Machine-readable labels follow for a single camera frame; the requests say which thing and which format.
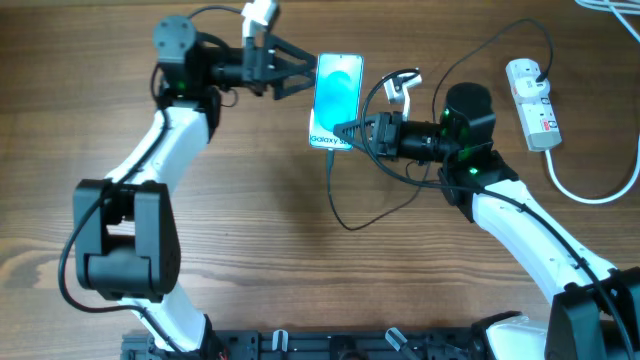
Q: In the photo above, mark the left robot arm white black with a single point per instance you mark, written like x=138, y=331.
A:
x=125, y=242

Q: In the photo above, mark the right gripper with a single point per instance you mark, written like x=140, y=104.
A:
x=386, y=135

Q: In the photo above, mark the Galaxy smartphone with teal screen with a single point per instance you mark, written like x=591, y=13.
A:
x=336, y=98

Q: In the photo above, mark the white power strip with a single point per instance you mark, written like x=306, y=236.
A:
x=537, y=118

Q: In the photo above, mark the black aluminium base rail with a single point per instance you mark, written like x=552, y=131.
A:
x=431, y=344

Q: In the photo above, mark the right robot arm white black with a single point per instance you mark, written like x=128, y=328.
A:
x=594, y=306

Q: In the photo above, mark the white charger plug adapter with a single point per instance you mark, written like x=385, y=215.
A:
x=527, y=89

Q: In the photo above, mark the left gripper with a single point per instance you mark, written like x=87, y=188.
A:
x=261, y=65

